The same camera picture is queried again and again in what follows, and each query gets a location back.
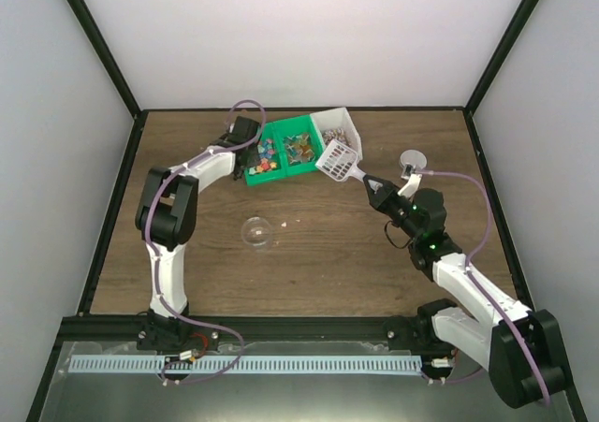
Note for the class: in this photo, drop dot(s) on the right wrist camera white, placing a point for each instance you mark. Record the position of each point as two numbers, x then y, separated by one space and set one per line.
412 181

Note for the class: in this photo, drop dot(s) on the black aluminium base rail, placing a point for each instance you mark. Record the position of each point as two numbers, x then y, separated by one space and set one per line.
398 332

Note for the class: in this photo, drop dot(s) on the white bin striped candies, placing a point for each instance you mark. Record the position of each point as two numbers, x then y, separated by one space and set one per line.
337 119

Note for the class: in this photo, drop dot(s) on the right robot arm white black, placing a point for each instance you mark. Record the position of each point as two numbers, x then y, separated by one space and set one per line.
521 349

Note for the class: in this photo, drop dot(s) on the lilac slotted plastic scoop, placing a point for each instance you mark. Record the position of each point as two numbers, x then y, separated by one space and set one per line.
340 162

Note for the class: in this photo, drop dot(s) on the clear plastic round container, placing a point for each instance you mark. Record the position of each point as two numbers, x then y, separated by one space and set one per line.
257 234

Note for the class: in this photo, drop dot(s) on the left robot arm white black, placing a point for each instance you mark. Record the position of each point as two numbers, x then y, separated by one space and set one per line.
167 215

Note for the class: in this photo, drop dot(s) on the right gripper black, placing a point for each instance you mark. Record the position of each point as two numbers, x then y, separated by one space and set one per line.
375 200

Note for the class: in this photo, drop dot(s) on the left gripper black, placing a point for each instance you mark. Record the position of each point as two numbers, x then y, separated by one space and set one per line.
254 160

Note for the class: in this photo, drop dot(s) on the green bin candies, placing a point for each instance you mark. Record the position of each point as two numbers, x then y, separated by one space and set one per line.
300 144
266 164

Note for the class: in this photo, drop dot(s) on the light blue slotted cable duct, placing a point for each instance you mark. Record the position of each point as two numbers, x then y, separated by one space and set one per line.
152 364

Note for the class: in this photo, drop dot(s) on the round grey metal lid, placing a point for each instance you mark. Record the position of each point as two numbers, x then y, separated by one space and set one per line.
414 159

